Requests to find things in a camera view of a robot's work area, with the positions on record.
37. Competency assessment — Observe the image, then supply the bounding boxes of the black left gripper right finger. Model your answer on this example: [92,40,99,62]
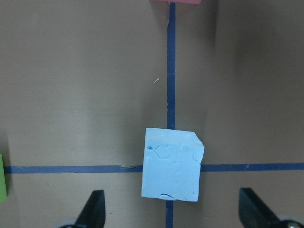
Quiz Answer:
[238,188,285,228]

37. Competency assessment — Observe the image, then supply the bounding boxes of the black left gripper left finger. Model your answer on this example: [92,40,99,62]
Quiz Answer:
[73,190,105,228]

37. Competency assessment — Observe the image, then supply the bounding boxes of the light blue foam block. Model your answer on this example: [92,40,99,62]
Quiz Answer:
[141,128,204,202]

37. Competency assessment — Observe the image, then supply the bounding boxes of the green foam block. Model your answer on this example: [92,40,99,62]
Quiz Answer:
[0,155,7,203]

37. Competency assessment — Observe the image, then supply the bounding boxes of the brown paper table mat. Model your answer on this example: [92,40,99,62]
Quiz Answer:
[0,0,304,228]

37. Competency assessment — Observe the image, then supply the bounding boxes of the pink far left foam block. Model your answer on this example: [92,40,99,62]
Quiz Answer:
[153,0,202,5]

